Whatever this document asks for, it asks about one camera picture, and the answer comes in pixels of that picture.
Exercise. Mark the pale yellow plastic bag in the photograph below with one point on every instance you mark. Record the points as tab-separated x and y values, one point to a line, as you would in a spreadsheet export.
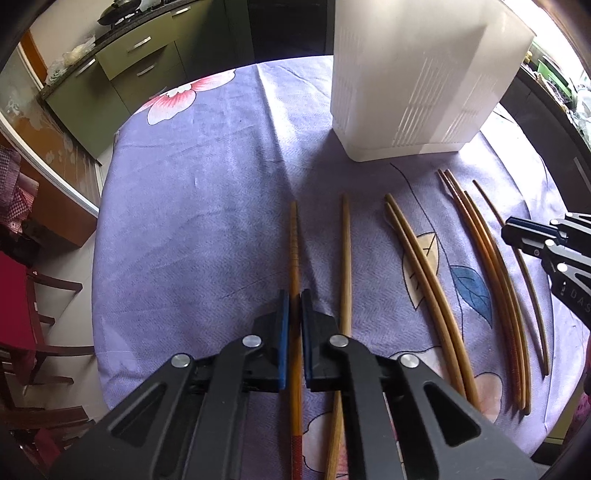
78	50

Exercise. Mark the white plastic utensil holder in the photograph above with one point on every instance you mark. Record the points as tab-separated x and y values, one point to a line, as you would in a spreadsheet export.
392	69

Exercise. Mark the green cabinet drawer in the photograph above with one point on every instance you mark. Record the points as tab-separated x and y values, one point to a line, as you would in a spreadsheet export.
138	55

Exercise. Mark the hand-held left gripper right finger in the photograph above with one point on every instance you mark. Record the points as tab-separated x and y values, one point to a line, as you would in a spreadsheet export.
307	341

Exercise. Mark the green kitchen base cabinet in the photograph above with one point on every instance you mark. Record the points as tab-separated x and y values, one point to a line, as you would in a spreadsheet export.
198	41

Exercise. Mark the purple floral tablecloth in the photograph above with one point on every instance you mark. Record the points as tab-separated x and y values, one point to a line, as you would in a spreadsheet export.
207	230

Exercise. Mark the green plastic containers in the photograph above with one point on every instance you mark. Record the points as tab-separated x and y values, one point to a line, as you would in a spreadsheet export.
556	69

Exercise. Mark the checkered apron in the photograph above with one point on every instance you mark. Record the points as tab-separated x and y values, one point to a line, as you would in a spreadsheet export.
14	184

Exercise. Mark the row of wooden chopsticks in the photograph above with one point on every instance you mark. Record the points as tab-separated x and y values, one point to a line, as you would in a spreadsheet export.
346	258

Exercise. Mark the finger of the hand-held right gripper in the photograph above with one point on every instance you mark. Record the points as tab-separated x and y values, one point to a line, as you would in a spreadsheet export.
531	232
568	277

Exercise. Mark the red-ended wooden chopstick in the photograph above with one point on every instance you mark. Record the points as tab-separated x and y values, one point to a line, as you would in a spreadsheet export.
294	249

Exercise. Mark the black wok with lid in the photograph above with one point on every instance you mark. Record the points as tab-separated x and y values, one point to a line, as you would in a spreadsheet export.
119	11

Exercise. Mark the wooden chair with red cushion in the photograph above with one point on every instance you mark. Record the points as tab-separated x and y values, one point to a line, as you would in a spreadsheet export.
27	304

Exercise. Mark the white plastic bag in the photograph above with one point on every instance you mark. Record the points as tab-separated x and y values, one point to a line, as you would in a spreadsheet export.
54	71

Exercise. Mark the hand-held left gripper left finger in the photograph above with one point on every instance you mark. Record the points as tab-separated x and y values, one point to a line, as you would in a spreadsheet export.
282	341

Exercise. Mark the frosted sliding glass door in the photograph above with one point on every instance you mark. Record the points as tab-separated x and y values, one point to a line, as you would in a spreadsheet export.
41	138

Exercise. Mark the thin dark chopstick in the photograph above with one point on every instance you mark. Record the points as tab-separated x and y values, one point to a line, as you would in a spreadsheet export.
531	300

